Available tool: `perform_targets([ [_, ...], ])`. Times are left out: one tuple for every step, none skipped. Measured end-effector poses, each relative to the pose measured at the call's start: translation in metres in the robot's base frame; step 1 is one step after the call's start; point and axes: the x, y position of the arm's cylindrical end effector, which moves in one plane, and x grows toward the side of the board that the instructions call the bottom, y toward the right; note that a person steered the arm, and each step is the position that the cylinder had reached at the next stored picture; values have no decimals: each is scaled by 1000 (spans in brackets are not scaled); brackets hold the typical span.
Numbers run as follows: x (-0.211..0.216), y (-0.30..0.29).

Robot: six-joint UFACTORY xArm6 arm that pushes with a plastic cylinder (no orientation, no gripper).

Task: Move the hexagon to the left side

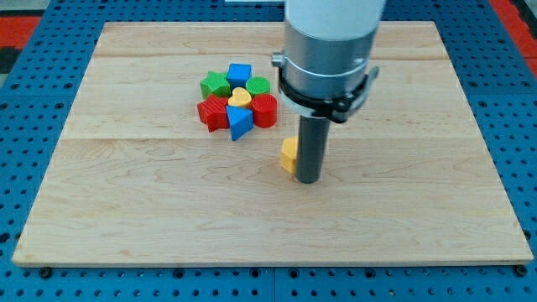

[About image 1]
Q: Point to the yellow hexagon block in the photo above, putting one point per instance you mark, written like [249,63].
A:
[288,154]

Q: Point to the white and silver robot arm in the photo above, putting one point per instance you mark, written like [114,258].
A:
[323,64]

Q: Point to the blue triangle block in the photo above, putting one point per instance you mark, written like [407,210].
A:
[240,121]

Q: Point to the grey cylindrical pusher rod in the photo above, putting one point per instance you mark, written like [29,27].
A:
[313,133]

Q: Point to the red cylinder block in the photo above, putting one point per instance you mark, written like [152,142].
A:
[264,107]

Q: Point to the yellow heart block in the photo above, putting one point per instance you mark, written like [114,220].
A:
[240,98]

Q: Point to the green cylinder block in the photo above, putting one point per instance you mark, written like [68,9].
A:
[258,85]

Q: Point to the red star block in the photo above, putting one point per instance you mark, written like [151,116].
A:
[213,112]

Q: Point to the blue cube block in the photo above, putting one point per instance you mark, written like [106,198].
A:
[238,74]

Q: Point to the green star block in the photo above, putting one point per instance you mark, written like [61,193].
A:
[216,84]

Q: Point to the light wooden board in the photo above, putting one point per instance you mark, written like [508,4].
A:
[137,181]

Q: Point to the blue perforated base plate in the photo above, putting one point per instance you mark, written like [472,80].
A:
[42,84]

